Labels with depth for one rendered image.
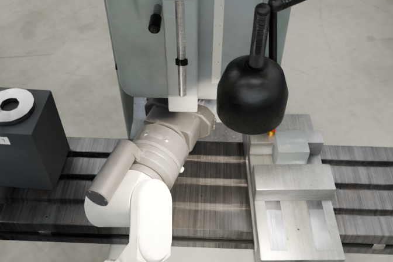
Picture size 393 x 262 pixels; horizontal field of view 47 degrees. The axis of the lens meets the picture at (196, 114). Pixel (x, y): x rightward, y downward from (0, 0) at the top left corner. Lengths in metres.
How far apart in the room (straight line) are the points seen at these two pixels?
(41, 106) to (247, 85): 0.58
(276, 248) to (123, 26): 0.48
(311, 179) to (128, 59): 0.44
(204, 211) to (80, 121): 1.63
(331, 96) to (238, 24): 2.11
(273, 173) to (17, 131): 0.49
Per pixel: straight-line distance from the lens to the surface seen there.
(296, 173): 0.89
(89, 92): 2.64
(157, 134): 0.68
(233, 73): 0.43
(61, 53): 2.95
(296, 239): 0.86
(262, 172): 0.88
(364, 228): 0.99
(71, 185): 1.02
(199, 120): 0.74
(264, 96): 0.43
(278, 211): 0.89
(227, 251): 1.00
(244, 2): 0.56
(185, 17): 0.53
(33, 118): 0.91
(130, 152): 0.65
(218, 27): 0.58
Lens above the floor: 1.80
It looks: 47 degrees down
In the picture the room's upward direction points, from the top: straight up
